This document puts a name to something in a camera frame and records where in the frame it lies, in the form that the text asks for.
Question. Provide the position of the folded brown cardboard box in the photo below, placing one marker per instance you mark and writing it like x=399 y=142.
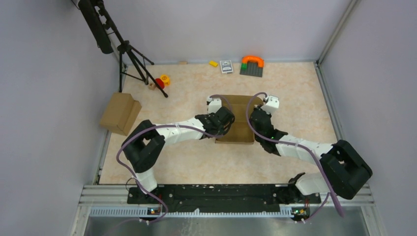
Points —
x=120 y=113

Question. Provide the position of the black camera tripod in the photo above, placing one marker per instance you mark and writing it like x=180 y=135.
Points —
x=102 y=26

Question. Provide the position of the playing card deck box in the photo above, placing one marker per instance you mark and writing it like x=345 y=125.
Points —
x=226 y=66

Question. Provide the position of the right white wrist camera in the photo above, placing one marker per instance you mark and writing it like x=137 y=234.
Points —
x=271 y=104

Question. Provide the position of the grey building baseplate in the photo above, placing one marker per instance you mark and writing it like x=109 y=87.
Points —
x=252 y=70

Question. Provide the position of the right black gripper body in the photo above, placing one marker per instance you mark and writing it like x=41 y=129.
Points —
x=258 y=138

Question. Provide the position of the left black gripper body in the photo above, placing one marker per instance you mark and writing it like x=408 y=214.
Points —
x=221 y=131

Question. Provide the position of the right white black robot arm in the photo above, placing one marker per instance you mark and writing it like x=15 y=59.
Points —
x=342 y=171

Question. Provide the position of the yellow small block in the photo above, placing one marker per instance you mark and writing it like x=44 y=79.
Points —
x=213 y=63

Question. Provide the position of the aluminium frame rail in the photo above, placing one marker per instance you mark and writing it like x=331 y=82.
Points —
x=110 y=200

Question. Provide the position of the orange arch block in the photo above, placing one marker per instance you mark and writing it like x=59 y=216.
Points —
x=250 y=58

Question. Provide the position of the yellow round toy disc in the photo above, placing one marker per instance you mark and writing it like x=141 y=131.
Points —
x=165 y=79

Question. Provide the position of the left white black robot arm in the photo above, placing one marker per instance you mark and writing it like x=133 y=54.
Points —
x=144 y=145

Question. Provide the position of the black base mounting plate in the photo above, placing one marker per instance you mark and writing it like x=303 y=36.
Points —
x=223 y=198

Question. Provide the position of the brown cardboard box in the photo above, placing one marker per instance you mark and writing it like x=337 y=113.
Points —
x=239 y=133
x=120 y=113

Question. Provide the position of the red round toy disc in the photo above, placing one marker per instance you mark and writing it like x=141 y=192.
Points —
x=160 y=83

